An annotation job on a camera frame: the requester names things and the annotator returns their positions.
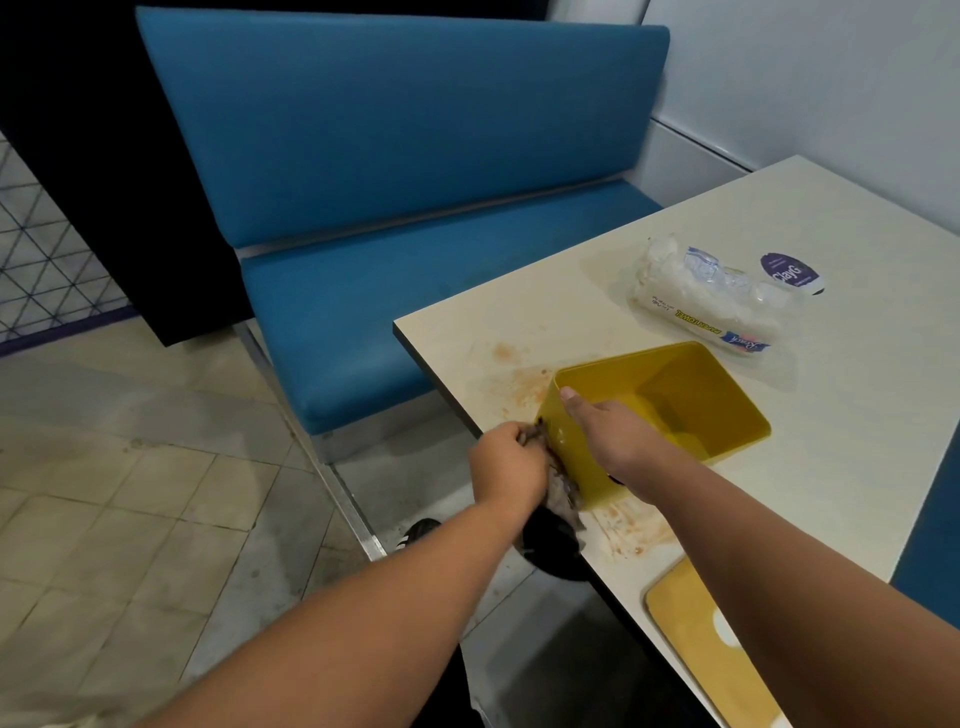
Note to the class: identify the person's left hand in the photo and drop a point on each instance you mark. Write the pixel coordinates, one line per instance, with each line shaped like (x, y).
(506, 472)

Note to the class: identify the person's right hand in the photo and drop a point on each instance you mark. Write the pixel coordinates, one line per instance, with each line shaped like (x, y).
(626, 446)

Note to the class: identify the person's right thumb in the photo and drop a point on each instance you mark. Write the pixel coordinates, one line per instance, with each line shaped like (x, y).
(576, 402)

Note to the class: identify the person's left fingers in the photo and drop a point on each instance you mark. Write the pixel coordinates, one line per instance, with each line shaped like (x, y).
(529, 435)

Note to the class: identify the tissue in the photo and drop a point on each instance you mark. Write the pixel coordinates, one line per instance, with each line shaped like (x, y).
(562, 496)

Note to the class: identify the yellow plastic bin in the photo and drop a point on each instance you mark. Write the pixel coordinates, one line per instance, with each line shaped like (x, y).
(679, 390)

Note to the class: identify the person's right forearm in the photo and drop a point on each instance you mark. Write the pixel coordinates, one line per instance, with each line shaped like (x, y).
(795, 585)

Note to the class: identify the person's left forearm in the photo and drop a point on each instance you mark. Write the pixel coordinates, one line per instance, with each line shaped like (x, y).
(375, 622)

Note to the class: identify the black shoe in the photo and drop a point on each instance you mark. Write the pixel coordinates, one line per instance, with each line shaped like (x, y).
(420, 534)

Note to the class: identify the clear plastic napkin packet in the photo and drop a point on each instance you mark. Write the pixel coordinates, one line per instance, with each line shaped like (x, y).
(705, 300)

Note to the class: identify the blue bench seat cushion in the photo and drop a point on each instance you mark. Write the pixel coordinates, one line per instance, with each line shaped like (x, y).
(390, 315)

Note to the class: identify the round purple sticker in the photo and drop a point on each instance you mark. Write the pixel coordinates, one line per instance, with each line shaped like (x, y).
(787, 268)

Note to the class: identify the yellow serving tray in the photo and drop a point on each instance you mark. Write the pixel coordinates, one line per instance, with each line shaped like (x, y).
(697, 645)

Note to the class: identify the person's black trousers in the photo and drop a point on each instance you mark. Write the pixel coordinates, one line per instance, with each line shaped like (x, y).
(454, 697)

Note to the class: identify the blue bench backrest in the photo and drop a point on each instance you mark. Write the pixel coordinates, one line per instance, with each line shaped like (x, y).
(405, 120)

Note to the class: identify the blue padded seat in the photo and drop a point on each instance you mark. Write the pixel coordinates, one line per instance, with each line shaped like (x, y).
(930, 540)

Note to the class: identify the grid patterned glass panel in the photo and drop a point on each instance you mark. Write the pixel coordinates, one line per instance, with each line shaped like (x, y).
(45, 262)

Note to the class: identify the metal bench frame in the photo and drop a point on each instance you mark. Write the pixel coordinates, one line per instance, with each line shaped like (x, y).
(330, 472)

